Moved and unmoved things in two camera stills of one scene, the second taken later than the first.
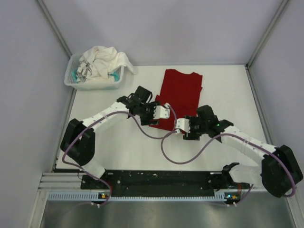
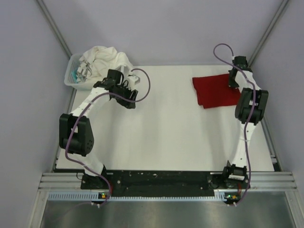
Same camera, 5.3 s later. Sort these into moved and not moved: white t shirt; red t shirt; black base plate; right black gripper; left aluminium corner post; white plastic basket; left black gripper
Moved: red t shirt; right black gripper; left black gripper
Not moved: left aluminium corner post; black base plate; white plastic basket; white t shirt
